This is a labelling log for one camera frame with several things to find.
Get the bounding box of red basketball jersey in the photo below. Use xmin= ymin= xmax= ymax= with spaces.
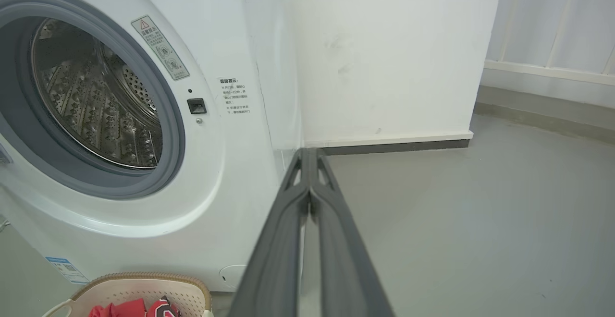
xmin=88 ymin=296 xmax=182 ymax=317

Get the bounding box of printed text notice sticker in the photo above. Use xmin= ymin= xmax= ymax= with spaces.
xmin=217 ymin=77 xmax=251 ymax=117

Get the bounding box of beige plastic laundry basket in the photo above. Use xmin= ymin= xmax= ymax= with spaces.
xmin=41 ymin=272 xmax=214 ymax=317

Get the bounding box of stainless steel washing machine drum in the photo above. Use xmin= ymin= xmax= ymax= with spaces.
xmin=31 ymin=18 xmax=163 ymax=170

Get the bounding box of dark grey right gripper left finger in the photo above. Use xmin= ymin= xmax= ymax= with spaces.
xmin=228 ymin=148 xmax=310 ymax=317

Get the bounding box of white front-load washing machine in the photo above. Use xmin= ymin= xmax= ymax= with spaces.
xmin=0 ymin=0 xmax=306 ymax=293

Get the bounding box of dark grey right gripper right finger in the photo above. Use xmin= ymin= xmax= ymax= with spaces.
xmin=310 ymin=148 xmax=395 ymax=317

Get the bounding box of warning sticker with red triangle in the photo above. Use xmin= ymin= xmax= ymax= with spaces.
xmin=131 ymin=15 xmax=190 ymax=81

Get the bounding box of grey rubber door gasket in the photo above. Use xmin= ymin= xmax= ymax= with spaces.
xmin=0 ymin=0 xmax=186 ymax=200

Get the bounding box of blue and white energy label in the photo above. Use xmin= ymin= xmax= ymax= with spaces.
xmin=45 ymin=256 xmax=90 ymax=285

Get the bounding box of round white filter cover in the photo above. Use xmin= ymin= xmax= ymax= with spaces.
xmin=219 ymin=264 xmax=248 ymax=290

